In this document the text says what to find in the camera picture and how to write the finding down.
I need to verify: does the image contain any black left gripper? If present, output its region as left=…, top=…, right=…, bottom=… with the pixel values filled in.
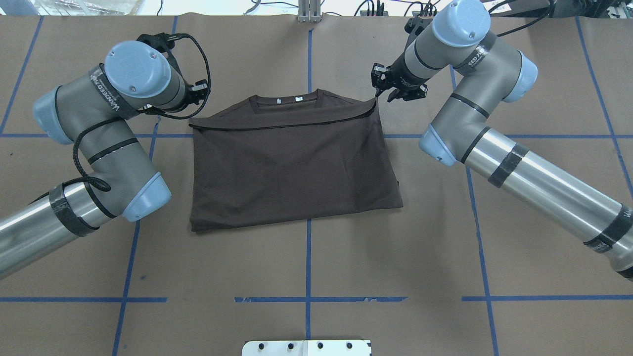
left=184, top=79, right=209, bottom=109

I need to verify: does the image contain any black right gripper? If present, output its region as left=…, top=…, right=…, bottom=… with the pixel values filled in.
left=371, top=63, right=428, bottom=103

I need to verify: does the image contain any dark brown t-shirt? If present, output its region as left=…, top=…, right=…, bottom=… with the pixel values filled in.
left=188, top=89, right=403, bottom=232

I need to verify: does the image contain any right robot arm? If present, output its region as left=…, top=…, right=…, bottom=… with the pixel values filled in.
left=371, top=0, right=633, bottom=281

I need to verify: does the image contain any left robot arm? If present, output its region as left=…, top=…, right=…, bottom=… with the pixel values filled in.
left=0, top=33, right=212, bottom=278

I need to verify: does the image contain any aluminium frame post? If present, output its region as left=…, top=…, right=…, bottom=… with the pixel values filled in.
left=298, top=0, right=322, bottom=23

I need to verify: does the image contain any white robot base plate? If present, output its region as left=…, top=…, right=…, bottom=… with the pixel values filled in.
left=241, top=339, right=372, bottom=356

